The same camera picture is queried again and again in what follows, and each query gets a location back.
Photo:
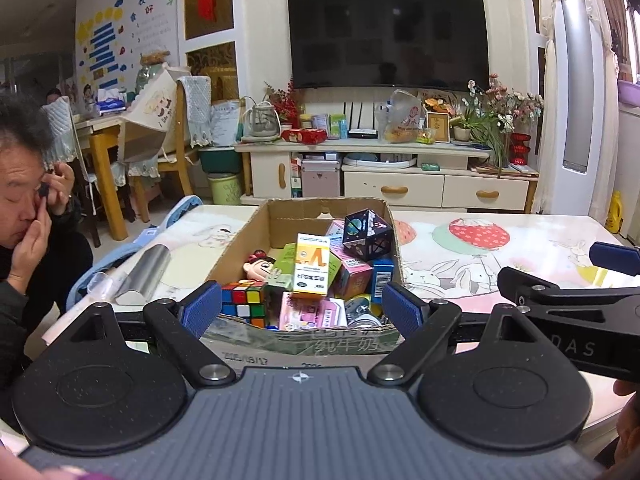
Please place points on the light green trash bin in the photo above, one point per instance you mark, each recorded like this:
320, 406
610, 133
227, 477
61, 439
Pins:
225, 190

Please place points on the white paper bag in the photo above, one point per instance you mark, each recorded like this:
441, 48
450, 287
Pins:
227, 125

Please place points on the pink printed box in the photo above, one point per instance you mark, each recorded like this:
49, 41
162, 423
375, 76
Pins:
355, 275

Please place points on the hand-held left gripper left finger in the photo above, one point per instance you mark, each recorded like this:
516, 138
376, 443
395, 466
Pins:
202, 307

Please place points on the blue fabric bag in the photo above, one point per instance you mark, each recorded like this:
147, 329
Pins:
180, 210

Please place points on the potted artificial flowers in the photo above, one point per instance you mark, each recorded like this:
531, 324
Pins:
492, 115

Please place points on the green glass jar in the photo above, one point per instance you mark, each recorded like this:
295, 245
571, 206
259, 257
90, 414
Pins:
150, 72

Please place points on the white oval tray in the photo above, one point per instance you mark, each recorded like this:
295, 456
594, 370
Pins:
380, 161

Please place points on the cream television cabinet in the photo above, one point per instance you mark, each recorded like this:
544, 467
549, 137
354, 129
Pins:
395, 187

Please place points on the small green drink carton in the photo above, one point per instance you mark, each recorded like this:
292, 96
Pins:
337, 127

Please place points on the pink toy package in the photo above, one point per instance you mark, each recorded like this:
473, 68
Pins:
310, 315

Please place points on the wooden dining table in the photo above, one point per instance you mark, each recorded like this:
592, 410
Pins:
102, 145

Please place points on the clear plastic snack bag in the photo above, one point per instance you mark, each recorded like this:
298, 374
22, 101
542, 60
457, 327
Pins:
402, 120

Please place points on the green carton box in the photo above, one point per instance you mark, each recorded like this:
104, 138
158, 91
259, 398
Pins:
281, 265

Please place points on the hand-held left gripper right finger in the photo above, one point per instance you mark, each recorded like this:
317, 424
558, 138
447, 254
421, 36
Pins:
402, 310

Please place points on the silver metal case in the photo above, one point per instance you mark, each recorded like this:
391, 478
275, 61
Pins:
145, 275

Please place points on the glass kettle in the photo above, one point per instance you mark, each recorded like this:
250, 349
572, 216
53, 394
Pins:
261, 122

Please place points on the black star-print polyhedron toy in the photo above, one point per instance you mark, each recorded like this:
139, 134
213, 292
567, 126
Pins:
367, 235

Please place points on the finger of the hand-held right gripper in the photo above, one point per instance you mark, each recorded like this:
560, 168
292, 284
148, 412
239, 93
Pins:
615, 259
525, 287

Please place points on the yellow detergent bottle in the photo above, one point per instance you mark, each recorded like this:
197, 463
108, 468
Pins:
615, 215

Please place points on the white standing air conditioner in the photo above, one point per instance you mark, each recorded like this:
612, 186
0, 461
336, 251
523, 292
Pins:
580, 85

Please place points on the colourful puzzle cube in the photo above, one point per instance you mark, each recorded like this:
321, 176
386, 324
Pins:
242, 305

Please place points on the silver metal can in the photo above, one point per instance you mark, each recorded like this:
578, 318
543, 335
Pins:
362, 312

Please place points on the blue medicine box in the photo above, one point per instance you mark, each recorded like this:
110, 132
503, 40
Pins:
384, 280

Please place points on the red glass vase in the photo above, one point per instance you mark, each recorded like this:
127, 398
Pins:
520, 149

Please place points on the black television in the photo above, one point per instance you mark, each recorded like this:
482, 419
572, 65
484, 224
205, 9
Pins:
387, 35

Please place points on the wooden chair with lace cover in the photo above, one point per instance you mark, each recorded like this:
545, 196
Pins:
195, 105
60, 120

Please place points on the clear plastic container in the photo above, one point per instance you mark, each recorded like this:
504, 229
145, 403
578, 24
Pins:
102, 282

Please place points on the person's right hand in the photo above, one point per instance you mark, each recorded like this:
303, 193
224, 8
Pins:
629, 388

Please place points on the white yellow medicine box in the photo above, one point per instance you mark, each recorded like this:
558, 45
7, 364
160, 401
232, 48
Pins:
310, 265

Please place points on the pink storage case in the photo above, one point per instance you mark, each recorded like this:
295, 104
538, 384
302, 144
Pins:
320, 180

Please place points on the red berry bouquet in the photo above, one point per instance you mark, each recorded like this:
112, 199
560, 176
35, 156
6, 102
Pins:
285, 102

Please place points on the black-haired doll figurine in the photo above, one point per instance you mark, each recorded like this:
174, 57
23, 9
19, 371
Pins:
260, 267

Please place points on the cardboard box with green print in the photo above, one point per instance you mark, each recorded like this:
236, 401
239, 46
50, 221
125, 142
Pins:
290, 215

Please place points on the purple plastic basin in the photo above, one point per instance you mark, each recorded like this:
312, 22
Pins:
630, 94

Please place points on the framed certificate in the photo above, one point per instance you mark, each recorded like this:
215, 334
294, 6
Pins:
438, 127

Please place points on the cream printed cloth cover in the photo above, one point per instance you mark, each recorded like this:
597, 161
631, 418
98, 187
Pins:
152, 102

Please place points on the wall poster with blue strips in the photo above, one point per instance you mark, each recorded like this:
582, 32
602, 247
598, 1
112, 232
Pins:
130, 35

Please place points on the red snack pack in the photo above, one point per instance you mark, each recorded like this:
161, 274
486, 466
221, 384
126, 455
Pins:
304, 136

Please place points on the black white router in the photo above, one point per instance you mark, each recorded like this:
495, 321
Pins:
361, 133

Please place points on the light blue tissue pack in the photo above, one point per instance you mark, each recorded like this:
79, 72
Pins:
111, 102

